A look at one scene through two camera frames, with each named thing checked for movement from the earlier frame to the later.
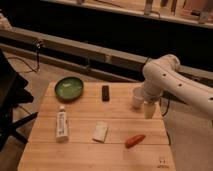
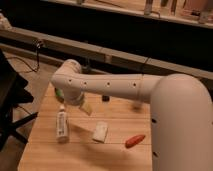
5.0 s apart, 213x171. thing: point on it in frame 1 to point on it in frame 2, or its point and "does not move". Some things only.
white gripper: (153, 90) to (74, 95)
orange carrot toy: (135, 139) does not move
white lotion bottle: (62, 125) does not move
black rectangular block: (105, 93) does not move
